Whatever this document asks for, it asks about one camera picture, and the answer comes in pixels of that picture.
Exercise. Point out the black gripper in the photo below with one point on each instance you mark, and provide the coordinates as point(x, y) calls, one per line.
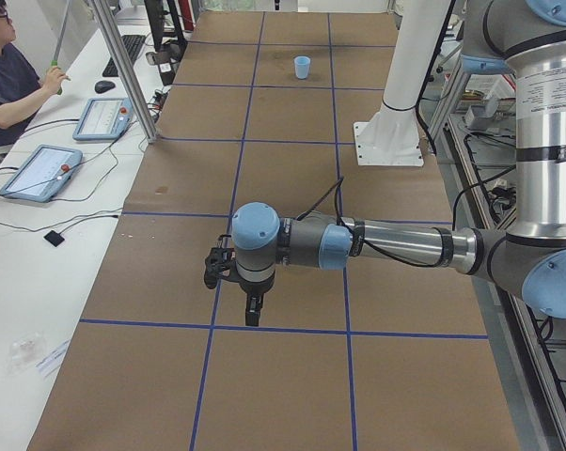
point(254, 287)

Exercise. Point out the light blue plastic cup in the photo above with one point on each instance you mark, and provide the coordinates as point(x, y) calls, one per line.
point(302, 65)

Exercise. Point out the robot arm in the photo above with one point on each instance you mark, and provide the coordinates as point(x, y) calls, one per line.
point(528, 259)

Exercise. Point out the small black square pad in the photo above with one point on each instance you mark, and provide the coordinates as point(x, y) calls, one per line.
point(54, 238)

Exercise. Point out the clear plastic bag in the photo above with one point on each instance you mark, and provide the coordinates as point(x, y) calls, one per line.
point(25, 352)

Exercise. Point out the far teach pendant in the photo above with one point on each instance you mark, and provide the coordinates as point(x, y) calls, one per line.
point(103, 119)

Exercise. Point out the teach pendant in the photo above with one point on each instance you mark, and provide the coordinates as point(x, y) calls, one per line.
point(103, 119)
point(43, 174)

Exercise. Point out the near teach pendant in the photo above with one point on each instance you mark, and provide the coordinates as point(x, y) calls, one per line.
point(43, 174)

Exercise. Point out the black computer mouse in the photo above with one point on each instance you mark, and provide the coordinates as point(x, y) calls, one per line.
point(103, 86)

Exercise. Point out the black monitor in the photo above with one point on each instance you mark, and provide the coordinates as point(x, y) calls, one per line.
point(169, 43)

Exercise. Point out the seated person dark shirt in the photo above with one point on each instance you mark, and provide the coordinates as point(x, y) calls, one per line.
point(22, 91)

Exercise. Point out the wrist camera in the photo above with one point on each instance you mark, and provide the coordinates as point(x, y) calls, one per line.
point(220, 264)

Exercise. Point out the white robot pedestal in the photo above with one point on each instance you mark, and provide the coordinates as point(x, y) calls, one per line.
point(391, 136)

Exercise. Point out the aluminium frame post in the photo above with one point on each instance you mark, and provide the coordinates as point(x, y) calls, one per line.
point(116, 48)

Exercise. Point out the green handled tool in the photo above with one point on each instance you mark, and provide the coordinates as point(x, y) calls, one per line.
point(61, 34)

